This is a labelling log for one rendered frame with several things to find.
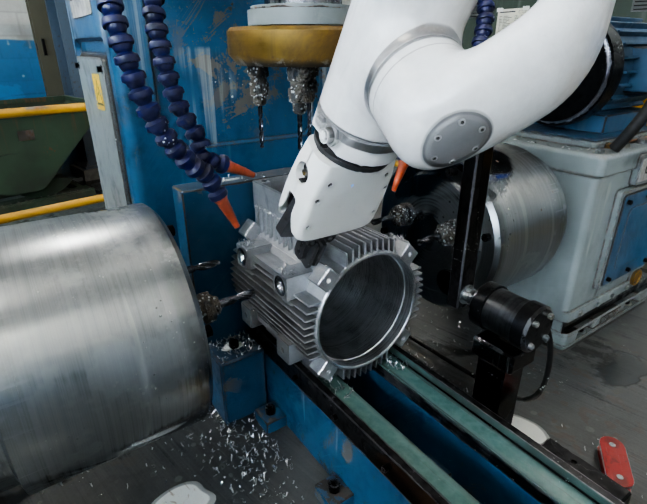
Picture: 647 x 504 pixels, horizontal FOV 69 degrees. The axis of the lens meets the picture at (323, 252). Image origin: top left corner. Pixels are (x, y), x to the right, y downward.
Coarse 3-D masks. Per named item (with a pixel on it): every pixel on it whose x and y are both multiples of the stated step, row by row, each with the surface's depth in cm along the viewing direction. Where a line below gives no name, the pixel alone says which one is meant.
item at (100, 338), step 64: (0, 256) 38; (64, 256) 40; (128, 256) 42; (0, 320) 35; (64, 320) 37; (128, 320) 39; (192, 320) 42; (0, 384) 34; (64, 384) 37; (128, 384) 39; (192, 384) 43; (0, 448) 36; (64, 448) 38; (128, 448) 44
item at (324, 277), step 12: (240, 228) 66; (252, 228) 65; (396, 252) 58; (408, 252) 58; (324, 264) 52; (312, 276) 52; (324, 276) 51; (336, 276) 52; (324, 288) 52; (408, 336) 64; (324, 360) 57; (324, 372) 57
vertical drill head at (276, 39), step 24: (264, 0) 53; (288, 0) 50; (312, 0) 50; (336, 0) 52; (264, 24) 51; (288, 24) 50; (312, 24) 50; (336, 24) 51; (240, 48) 51; (264, 48) 49; (288, 48) 48; (312, 48) 48; (264, 72) 58; (288, 72) 51; (312, 72) 62; (264, 96) 60; (312, 96) 64
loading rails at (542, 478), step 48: (288, 384) 66; (336, 384) 60; (384, 384) 64; (432, 384) 60; (336, 432) 57; (384, 432) 53; (432, 432) 58; (480, 432) 53; (336, 480) 57; (384, 480) 50; (432, 480) 47; (480, 480) 53; (528, 480) 47; (576, 480) 46
